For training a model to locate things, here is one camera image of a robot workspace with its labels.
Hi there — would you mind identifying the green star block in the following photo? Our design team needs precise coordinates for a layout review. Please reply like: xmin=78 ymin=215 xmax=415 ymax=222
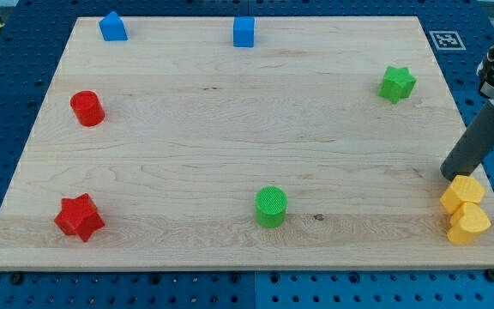
xmin=378 ymin=66 xmax=417 ymax=104

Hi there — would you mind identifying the red star block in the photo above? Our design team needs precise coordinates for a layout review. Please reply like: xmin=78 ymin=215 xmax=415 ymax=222
xmin=54 ymin=193 xmax=105 ymax=242

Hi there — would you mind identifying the wooden board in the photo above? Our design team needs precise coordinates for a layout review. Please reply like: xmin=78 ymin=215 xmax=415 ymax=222
xmin=0 ymin=16 xmax=494 ymax=272

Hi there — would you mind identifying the green cylinder block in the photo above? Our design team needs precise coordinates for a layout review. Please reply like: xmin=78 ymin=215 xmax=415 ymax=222
xmin=255 ymin=186 xmax=288 ymax=228

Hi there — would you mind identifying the blue cube block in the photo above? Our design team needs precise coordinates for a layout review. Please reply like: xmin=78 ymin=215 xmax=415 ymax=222
xmin=232 ymin=16 xmax=256 ymax=48

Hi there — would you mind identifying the red cylinder block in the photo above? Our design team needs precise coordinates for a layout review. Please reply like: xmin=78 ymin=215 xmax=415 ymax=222
xmin=70 ymin=90 xmax=105 ymax=127

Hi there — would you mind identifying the blue house-shaped block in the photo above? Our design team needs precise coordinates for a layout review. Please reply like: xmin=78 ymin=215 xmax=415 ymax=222
xmin=99 ymin=11 xmax=128 ymax=41

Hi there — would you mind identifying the yellow hexagon block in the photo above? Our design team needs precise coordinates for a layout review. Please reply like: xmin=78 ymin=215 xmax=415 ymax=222
xmin=439 ymin=175 xmax=485 ymax=215

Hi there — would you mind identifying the white fiducial marker tag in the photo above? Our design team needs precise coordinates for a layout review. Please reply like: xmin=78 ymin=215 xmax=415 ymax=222
xmin=430 ymin=30 xmax=466 ymax=51

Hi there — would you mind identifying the yellow heart block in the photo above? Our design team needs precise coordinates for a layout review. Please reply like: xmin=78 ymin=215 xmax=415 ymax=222
xmin=447 ymin=203 xmax=491 ymax=245

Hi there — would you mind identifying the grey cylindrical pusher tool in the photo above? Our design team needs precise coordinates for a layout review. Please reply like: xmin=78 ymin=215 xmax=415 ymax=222
xmin=440 ymin=99 xmax=494 ymax=181

